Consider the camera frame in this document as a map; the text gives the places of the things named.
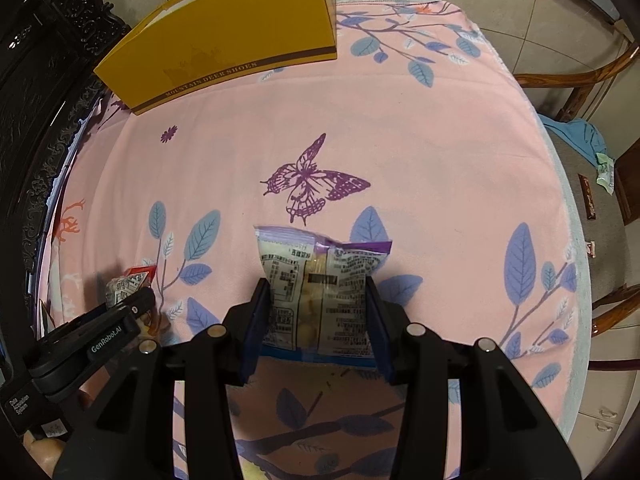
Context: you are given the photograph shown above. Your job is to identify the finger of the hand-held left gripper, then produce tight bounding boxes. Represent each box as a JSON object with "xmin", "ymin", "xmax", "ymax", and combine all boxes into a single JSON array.
[{"xmin": 102, "ymin": 286, "xmax": 157, "ymax": 327}]

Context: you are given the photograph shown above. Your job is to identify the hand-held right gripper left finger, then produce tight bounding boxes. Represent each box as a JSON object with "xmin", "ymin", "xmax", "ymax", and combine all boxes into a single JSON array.
[{"xmin": 52, "ymin": 278, "xmax": 273, "ymax": 480}]

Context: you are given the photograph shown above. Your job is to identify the purple white snack packet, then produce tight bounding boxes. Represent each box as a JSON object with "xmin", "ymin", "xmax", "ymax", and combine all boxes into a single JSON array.
[{"xmin": 254, "ymin": 225, "xmax": 393, "ymax": 363}]

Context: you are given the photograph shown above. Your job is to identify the person's left hand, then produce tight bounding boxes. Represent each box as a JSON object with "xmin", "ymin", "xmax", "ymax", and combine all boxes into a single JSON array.
[{"xmin": 27, "ymin": 432, "xmax": 68, "ymax": 480}]

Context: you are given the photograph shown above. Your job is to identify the dark red snack bar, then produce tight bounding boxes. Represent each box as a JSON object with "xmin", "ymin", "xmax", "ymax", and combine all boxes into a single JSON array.
[{"xmin": 577, "ymin": 174, "xmax": 598, "ymax": 220}]

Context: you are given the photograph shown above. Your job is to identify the blue cloth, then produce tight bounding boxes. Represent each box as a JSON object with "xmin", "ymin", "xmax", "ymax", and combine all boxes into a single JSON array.
[{"xmin": 540, "ymin": 115, "xmax": 608, "ymax": 163}]

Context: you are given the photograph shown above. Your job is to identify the yellow cardboard box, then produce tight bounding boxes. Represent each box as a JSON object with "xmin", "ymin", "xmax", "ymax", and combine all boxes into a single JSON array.
[{"xmin": 94, "ymin": 0, "xmax": 338, "ymax": 115}]

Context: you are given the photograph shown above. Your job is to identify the wooden armchair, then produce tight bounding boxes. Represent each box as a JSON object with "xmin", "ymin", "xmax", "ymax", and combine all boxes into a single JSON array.
[{"xmin": 512, "ymin": 37, "xmax": 640, "ymax": 371}]

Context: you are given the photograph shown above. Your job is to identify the small red white packet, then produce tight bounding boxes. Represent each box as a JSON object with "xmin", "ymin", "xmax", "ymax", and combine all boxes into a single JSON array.
[{"xmin": 106, "ymin": 266, "xmax": 157, "ymax": 307}]

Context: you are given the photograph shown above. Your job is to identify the pale green crumpled packet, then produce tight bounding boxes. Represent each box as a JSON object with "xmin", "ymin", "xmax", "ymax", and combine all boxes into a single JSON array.
[{"xmin": 596, "ymin": 152, "xmax": 617, "ymax": 195}]

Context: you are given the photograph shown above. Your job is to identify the dark carved wooden bench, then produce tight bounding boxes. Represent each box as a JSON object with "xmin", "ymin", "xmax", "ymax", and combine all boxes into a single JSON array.
[{"xmin": 0, "ymin": 0, "xmax": 133, "ymax": 341}]

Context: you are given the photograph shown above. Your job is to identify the grey cabinet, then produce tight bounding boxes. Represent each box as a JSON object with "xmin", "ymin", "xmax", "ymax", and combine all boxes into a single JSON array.
[{"xmin": 570, "ymin": 345, "xmax": 633, "ymax": 443}]

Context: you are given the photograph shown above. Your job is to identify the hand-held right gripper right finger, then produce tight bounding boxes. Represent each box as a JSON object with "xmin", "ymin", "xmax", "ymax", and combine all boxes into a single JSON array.
[{"xmin": 365, "ymin": 277, "xmax": 583, "ymax": 480}]

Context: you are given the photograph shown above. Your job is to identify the pink floral blanket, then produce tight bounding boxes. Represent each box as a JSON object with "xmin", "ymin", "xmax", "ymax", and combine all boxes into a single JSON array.
[{"xmin": 30, "ymin": 0, "xmax": 593, "ymax": 480}]

